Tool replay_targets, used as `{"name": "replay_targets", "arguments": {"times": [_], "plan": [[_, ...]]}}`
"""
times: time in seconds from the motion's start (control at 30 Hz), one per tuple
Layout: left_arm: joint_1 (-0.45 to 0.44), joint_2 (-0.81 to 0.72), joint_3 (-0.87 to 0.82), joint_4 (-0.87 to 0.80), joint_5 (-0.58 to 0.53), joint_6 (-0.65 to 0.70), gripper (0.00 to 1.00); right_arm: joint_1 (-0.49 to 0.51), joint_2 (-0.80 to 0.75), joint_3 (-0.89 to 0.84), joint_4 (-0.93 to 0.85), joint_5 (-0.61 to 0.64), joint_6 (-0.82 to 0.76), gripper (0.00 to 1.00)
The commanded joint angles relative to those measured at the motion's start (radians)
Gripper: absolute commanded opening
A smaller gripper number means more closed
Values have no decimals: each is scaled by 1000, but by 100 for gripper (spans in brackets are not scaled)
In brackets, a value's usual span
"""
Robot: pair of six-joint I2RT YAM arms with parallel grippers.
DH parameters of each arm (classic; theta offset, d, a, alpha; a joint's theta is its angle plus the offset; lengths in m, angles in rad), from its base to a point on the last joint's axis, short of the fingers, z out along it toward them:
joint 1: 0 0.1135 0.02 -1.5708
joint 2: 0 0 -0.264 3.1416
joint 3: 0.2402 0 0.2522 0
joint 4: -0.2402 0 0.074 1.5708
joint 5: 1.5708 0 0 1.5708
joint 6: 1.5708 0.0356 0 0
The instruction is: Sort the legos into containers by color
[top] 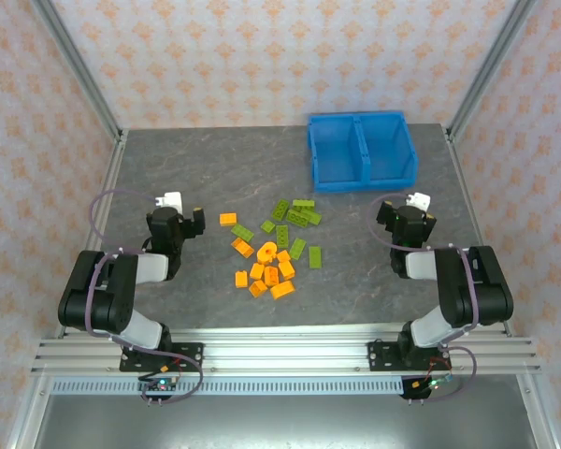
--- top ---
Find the small control board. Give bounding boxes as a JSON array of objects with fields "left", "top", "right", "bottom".
[
  {"left": 137, "top": 377, "right": 179, "bottom": 398},
  {"left": 404, "top": 376, "right": 453, "bottom": 401}
]

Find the grey metal panel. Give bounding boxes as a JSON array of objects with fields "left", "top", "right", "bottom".
[{"left": 32, "top": 395, "right": 541, "bottom": 449}]

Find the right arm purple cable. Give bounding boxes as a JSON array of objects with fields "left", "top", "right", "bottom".
[{"left": 369, "top": 192, "right": 479, "bottom": 403}]

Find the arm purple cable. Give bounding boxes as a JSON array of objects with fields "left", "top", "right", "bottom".
[
  {"left": 84, "top": 188, "right": 205, "bottom": 406},
  {"left": 369, "top": 192, "right": 479, "bottom": 403}
]

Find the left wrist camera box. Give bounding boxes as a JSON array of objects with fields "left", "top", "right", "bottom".
[{"left": 153, "top": 191, "right": 184, "bottom": 214}]

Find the aluminium side rail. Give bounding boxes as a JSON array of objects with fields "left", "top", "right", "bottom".
[
  {"left": 442, "top": 124, "right": 515, "bottom": 338},
  {"left": 55, "top": 129, "right": 130, "bottom": 339}
]

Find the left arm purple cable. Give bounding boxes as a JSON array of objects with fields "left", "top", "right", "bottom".
[{"left": 84, "top": 188, "right": 205, "bottom": 406}]

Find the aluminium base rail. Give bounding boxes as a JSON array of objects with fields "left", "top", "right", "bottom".
[{"left": 30, "top": 326, "right": 543, "bottom": 378}]

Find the aluminium upright post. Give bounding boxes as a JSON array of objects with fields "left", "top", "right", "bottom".
[
  {"left": 30, "top": 0, "right": 123, "bottom": 141},
  {"left": 447, "top": 0, "right": 539, "bottom": 138}
]

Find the grey slotted cable duct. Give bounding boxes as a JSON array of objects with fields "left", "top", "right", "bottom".
[{"left": 50, "top": 377, "right": 406, "bottom": 397}]

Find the aluminium lower frame post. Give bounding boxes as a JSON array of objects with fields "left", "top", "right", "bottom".
[
  {"left": 516, "top": 373, "right": 560, "bottom": 449},
  {"left": 7, "top": 376, "right": 52, "bottom": 449}
]

